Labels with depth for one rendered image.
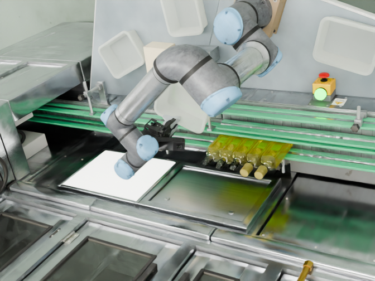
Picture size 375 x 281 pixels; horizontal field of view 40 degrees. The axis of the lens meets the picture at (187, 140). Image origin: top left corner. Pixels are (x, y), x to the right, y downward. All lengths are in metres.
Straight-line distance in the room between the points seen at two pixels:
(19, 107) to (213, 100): 1.24
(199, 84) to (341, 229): 0.78
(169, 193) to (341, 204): 0.66
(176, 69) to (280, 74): 0.79
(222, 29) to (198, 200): 0.66
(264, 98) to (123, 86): 0.81
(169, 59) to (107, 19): 1.08
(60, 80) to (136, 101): 1.07
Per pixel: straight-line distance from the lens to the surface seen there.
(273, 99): 2.09
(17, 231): 2.21
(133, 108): 1.62
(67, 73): 2.66
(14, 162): 2.48
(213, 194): 2.04
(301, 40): 2.06
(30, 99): 2.50
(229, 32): 1.80
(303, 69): 2.10
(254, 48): 1.75
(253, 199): 1.98
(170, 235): 1.90
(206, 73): 1.42
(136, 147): 1.69
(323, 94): 2.00
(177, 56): 1.44
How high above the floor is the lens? 2.60
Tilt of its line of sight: 47 degrees down
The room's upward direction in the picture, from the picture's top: 133 degrees counter-clockwise
